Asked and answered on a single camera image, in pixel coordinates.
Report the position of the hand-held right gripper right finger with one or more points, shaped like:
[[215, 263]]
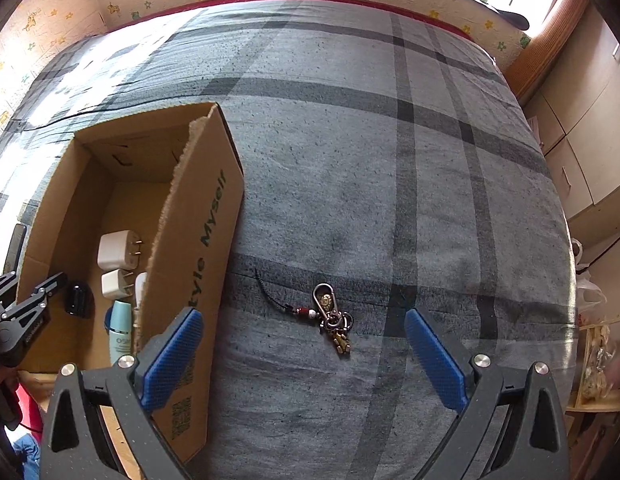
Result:
[[435, 365]]

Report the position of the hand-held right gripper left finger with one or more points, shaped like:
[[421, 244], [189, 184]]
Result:
[[172, 355]]

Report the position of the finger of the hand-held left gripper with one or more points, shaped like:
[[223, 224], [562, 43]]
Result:
[[37, 292], [2, 287]]

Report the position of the light blue cosmetic tube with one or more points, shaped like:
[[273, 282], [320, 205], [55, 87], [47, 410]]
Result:
[[120, 330]]

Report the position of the blue key fob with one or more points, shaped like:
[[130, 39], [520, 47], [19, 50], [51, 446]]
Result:
[[108, 320]]

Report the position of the white remote control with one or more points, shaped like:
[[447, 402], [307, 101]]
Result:
[[140, 287]]

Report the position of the small white charger plug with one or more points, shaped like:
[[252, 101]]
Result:
[[112, 284]]

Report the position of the large white charger plug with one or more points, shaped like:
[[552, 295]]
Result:
[[115, 250]]

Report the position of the brown cardboard box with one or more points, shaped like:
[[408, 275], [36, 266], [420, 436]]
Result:
[[205, 200]]

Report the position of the black remote control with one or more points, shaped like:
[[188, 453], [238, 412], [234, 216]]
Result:
[[15, 250]]

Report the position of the blue jeans leg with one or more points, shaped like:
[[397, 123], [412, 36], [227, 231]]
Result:
[[27, 450]]

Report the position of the wooden shelf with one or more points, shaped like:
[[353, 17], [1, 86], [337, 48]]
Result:
[[590, 405]]

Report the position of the white plastic bag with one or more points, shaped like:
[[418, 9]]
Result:
[[590, 295]]

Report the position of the grey plaid bed sheet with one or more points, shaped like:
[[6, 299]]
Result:
[[365, 160]]

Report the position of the beige wardrobe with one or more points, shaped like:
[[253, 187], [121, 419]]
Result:
[[585, 135]]

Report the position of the black flat object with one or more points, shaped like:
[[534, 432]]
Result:
[[515, 19]]

